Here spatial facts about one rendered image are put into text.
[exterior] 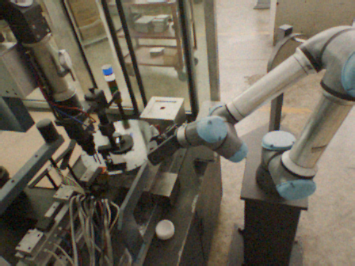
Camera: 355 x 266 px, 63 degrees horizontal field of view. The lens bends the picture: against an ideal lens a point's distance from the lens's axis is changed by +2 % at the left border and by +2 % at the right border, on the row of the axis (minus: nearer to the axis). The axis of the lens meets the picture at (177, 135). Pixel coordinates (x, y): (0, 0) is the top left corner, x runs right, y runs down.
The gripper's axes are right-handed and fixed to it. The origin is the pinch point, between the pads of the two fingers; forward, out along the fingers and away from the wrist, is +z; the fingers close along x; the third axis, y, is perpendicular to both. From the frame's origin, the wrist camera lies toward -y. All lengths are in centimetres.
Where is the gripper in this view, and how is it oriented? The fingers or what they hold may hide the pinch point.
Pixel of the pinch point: (149, 149)
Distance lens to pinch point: 105.7
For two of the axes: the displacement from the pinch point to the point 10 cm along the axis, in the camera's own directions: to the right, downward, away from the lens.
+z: -5.8, 1.8, 8.0
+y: 6.0, -5.7, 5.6
